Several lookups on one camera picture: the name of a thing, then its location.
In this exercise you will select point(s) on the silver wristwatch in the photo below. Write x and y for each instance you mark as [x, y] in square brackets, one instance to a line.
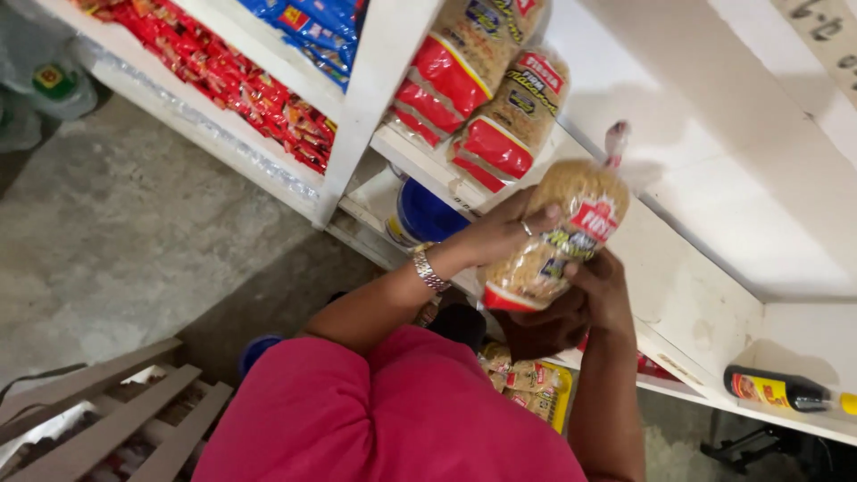
[428, 271]

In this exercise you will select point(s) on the grey wooden pallet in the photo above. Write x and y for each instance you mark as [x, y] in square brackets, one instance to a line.
[100, 428]

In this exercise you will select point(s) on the macaroni packet red label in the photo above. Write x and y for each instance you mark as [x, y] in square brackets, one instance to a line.
[576, 194]
[515, 114]
[428, 107]
[468, 53]
[477, 175]

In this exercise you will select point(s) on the white wooden shelf unit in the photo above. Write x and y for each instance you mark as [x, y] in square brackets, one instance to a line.
[669, 100]

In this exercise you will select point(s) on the person's right hand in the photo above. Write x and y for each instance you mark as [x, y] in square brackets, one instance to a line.
[602, 301]

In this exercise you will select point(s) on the yellow bag of macaroni packets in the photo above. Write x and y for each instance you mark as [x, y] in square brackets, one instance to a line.
[535, 388]

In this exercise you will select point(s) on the pack of clear water bottles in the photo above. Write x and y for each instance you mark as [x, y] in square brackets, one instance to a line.
[47, 80]

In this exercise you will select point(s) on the person's left fingers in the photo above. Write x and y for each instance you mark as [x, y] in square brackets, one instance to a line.
[535, 221]

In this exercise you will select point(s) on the handwritten cardboard tag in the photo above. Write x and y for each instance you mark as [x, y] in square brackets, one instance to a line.
[827, 37]

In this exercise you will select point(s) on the row of red snack sachets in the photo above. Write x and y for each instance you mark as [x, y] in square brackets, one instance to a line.
[221, 73]

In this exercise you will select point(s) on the blue round object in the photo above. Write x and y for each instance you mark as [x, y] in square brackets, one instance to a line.
[258, 353]

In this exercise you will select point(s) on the black metal stand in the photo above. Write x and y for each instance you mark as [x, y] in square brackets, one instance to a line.
[770, 445]

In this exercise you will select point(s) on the pile of blue snack bags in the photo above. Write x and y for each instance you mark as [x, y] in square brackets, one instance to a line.
[314, 30]

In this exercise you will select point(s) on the person's right fingers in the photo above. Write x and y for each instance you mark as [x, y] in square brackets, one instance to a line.
[584, 269]

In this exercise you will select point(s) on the dark sauce bottle yellow cap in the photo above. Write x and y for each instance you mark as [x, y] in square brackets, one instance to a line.
[780, 389]

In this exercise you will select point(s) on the blue lidded plastic tub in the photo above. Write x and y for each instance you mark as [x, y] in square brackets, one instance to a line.
[428, 214]

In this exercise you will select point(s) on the person's left hand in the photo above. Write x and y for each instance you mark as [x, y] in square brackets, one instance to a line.
[499, 234]

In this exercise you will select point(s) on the pink shirt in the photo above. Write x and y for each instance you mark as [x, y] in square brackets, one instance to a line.
[375, 415]

